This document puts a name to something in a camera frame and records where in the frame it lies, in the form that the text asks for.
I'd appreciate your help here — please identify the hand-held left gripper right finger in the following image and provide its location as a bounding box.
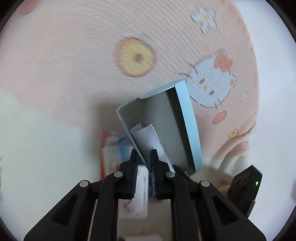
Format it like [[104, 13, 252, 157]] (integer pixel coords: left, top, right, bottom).
[[150, 149, 266, 241]]

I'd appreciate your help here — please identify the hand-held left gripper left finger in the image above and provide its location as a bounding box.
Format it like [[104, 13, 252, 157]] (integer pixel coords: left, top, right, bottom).
[[23, 149, 139, 241]]

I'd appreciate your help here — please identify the white zigzag-edged cleaning cloth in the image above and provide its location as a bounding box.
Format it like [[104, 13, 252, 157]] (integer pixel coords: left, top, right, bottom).
[[129, 123, 174, 173]]

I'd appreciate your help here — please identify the light blue cardboard box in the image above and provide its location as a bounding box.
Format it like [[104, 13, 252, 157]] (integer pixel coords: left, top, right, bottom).
[[116, 79, 203, 173]]

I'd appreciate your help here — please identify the orange tissue pack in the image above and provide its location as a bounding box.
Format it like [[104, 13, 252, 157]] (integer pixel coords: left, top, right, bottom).
[[101, 131, 139, 180]]

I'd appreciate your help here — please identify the pink cartoon printed blanket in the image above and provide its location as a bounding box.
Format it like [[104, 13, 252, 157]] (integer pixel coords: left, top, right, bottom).
[[0, 0, 296, 241]]

